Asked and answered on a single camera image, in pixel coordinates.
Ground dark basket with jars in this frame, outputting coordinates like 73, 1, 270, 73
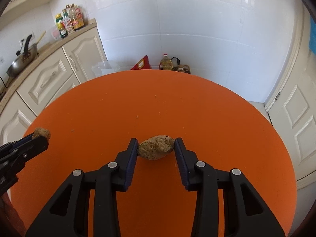
170, 57, 191, 74

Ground dark sauce bottle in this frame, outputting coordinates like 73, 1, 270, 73
63, 9, 74, 34

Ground red bag on floor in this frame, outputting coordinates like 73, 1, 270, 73
131, 55, 151, 70

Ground brown lump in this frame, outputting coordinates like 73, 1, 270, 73
32, 127, 51, 141
138, 135, 175, 161

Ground cream base cabinets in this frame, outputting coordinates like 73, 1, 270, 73
1, 19, 107, 144

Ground white door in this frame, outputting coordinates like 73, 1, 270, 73
269, 8, 315, 189

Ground blue apron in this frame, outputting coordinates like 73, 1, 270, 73
309, 20, 316, 54

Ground red label oil bottle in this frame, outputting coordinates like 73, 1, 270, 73
66, 4, 85, 31

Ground orange round table cover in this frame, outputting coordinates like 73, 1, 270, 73
11, 70, 297, 233

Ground yellow green bottle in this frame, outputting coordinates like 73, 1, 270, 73
55, 13, 68, 38

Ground cooking oil jug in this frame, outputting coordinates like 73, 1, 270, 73
159, 54, 173, 71

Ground steel wok with handle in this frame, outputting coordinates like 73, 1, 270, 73
7, 34, 38, 78

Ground person's left hand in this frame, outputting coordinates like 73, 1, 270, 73
1, 192, 27, 236

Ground white plastic bag on floor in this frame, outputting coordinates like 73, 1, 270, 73
92, 60, 120, 78

